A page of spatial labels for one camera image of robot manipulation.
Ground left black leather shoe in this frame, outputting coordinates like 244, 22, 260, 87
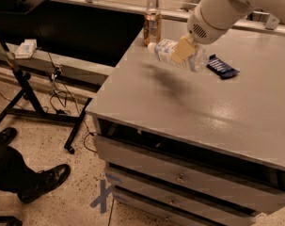
0, 127, 17, 145

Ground dark trouser leg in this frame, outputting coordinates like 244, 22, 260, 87
0, 144, 40, 193

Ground black leather shoe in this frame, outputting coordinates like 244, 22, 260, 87
0, 127, 17, 145
17, 164, 71, 203

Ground blue labelled plastic bottle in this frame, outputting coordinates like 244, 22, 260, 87
148, 39, 209, 73

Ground grey drawer cabinet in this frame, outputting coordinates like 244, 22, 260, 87
88, 30, 285, 226

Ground top grey drawer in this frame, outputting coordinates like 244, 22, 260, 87
94, 136, 285, 214

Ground black metal stand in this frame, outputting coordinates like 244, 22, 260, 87
0, 41, 92, 154

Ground dark blue snack bar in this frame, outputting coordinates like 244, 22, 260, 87
207, 54, 239, 80

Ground right black leather shoe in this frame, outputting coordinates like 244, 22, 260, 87
17, 164, 71, 203

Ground middle grey drawer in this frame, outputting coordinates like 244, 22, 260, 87
104, 164, 259, 226

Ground orange soda can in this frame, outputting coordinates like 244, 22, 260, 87
144, 8, 162, 46

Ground grey drawer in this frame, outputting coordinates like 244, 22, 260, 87
94, 136, 285, 214
112, 186, 212, 226
104, 164, 259, 226

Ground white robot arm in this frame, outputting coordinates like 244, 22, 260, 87
171, 0, 285, 63

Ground bottom grey drawer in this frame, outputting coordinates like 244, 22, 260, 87
112, 186, 212, 226

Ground black floor cables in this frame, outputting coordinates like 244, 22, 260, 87
44, 52, 98, 153

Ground white tissue pack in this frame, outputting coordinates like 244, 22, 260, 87
15, 40, 37, 59

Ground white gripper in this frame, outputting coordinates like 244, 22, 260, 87
171, 4, 231, 63

